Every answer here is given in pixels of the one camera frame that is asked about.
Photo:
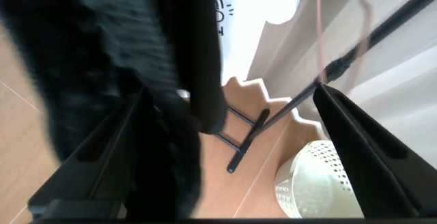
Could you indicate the black shorts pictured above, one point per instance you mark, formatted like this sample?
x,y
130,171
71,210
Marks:
x,y
119,46

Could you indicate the white laundry basket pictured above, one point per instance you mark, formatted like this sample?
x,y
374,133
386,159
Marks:
x,y
314,183

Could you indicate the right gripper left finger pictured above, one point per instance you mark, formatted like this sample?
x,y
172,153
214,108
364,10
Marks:
x,y
95,169

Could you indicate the white t-shirt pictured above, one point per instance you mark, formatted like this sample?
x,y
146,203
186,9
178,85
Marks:
x,y
256,5

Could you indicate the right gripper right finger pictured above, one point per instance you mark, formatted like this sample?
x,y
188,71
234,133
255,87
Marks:
x,y
368,169

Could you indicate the black clothes rack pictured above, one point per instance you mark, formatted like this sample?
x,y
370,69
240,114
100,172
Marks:
x,y
375,36

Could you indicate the beige curtain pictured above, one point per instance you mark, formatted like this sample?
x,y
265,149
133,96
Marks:
x,y
392,73

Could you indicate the pink clothes hanger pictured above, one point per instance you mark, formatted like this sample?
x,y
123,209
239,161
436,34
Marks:
x,y
320,29

